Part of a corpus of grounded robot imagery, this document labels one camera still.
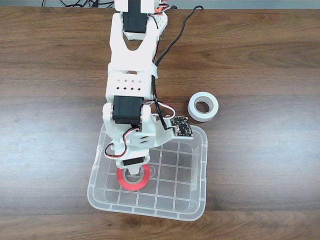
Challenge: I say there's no red tape roll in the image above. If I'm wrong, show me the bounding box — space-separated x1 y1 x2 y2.
116 164 152 192

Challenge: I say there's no clear plastic box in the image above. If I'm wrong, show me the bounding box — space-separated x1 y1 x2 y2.
86 123 209 223

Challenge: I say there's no small camera circuit board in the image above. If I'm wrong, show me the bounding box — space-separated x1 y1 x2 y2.
170 115 195 138

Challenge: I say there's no black camera cable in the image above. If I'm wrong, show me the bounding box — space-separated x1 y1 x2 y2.
152 5 204 132

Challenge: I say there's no black cable bundle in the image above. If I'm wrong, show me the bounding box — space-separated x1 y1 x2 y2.
41 0 116 9

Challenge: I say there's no white tape roll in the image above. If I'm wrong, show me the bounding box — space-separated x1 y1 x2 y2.
187 91 220 123

